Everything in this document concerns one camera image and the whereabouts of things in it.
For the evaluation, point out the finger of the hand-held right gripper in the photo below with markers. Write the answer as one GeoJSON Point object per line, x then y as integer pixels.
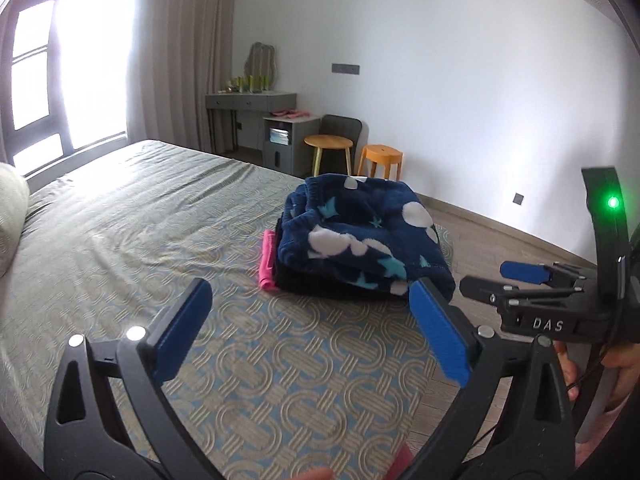
{"type": "Point", "coordinates": [525, 272]}
{"type": "Point", "coordinates": [480, 287]}

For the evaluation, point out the pink items on cabinet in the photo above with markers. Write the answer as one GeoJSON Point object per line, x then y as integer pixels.
{"type": "Point", "coordinates": [289, 113]}

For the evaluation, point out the dark-framed window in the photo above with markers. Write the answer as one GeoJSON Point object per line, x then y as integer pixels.
{"type": "Point", "coordinates": [37, 140]}

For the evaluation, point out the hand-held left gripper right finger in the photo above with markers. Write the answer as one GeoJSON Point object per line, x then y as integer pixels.
{"type": "Point", "coordinates": [440, 330]}

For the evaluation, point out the black folded clothing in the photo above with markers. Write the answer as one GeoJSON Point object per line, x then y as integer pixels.
{"type": "Point", "coordinates": [300, 280]}

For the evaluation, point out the pink folded clothing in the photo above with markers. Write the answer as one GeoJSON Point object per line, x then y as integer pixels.
{"type": "Point", "coordinates": [267, 265]}

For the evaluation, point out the person's right hand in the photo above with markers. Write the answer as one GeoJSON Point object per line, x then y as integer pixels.
{"type": "Point", "coordinates": [625, 375]}

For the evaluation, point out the stacked white papers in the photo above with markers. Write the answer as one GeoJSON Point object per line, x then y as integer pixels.
{"type": "Point", "coordinates": [279, 136]}

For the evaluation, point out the round wooden stool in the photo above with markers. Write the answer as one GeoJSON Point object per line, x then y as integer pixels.
{"type": "Point", "coordinates": [327, 141]}

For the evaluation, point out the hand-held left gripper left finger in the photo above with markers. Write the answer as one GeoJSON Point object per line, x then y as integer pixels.
{"type": "Point", "coordinates": [180, 330]}

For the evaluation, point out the dark grey chair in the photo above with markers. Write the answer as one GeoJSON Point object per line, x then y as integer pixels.
{"type": "Point", "coordinates": [342, 125]}

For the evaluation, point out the blue fleece star-print pants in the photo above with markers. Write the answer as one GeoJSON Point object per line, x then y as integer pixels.
{"type": "Point", "coordinates": [350, 230]}

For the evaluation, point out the grey bedside cabinet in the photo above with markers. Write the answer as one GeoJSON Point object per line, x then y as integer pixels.
{"type": "Point", "coordinates": [300, 145]}

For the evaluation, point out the grey wall switch panel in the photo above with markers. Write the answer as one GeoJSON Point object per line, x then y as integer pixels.
{"type": "Point", "coordinates": [345, 68]}

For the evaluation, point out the grey dressing table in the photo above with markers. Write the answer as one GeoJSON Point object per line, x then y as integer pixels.
{"type": "Point", "coordinates": [250, 102]}

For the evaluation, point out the orange plastic stool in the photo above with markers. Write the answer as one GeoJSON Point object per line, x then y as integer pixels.
{"type": "Point", "coordinates": [380, 155]}

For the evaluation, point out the wavy-framed table mirror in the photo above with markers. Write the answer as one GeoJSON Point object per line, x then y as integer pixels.
{"type": "Point", "coordinates": [260, 62]}

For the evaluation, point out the grey pillow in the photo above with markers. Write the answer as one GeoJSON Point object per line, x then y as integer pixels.
{"type": "Point", "coordinates": [11, 215]}

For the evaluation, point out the yellow-green cosmetic bottles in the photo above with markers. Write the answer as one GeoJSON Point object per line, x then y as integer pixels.
{"type": "Point", "coordinates": [250, 84]}

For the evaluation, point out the beige curtain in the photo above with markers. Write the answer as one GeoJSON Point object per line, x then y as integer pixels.
{"type": "Point", "coordinates": [185, 60]}

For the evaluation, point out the bed with patterned olive sheet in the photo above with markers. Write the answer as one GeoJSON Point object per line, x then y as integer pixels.
{"type": "Point", "coordinates": [150, 230]}

